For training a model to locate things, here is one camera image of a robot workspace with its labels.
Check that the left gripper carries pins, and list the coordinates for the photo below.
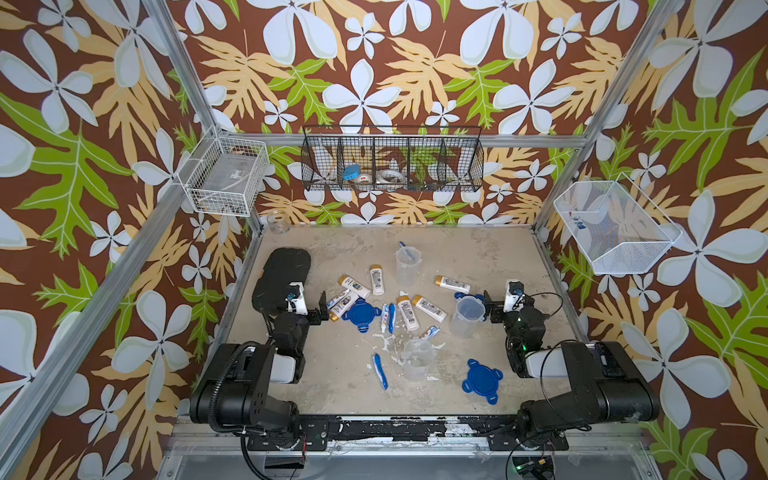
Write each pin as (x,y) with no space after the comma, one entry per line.
(312,315)

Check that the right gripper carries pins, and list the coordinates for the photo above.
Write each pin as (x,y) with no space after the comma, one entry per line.
(498,308)

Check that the blue lid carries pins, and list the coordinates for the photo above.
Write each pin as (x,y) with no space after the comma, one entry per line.
(460,295)
(483,381)
(361,314)

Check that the clear plastic cup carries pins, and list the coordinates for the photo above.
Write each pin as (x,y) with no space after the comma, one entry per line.
(417,358)
(408,264)
(468,314)

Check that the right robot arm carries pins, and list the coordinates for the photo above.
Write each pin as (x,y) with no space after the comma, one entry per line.
(605,384)

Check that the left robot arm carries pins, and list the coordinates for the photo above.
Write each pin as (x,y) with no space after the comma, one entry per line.
(232,395)

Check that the white bottle purple label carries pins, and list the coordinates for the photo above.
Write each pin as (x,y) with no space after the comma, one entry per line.
(342,306)

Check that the toothpaste tube left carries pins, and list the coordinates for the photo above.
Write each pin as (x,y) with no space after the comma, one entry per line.
(337,298)

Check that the blue lid behind cup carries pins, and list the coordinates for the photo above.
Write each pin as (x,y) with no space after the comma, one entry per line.
(460,295)

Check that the black rubber mat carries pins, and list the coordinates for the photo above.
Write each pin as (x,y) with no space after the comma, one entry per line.
(283,267)

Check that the small toothpaste tube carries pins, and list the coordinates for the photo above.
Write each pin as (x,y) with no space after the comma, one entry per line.
(430,333)

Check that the toothpaste tube centre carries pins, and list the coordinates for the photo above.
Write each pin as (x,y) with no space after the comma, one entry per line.
(385,318)

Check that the white bottle upright back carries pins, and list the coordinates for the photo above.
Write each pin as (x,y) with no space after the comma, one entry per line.
(377,280)

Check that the glass jar corner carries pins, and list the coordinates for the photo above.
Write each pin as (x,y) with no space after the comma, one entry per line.
(278,222)

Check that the white mesh basket right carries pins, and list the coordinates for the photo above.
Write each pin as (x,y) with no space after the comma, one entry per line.
(616,225)

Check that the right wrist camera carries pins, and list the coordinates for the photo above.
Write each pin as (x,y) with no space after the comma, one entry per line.
(514,295)

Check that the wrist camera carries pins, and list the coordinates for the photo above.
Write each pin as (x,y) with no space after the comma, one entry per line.
(295,299)
(514,295)

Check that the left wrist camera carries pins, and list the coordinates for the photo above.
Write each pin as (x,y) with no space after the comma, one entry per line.
(295,299)

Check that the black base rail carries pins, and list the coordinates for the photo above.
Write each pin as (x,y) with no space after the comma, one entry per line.
(319,433)

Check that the black wire basket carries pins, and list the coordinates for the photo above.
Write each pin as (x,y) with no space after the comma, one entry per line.
(413,158)

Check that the white wire basket left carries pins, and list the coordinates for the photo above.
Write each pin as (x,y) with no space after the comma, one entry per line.
(223,174)

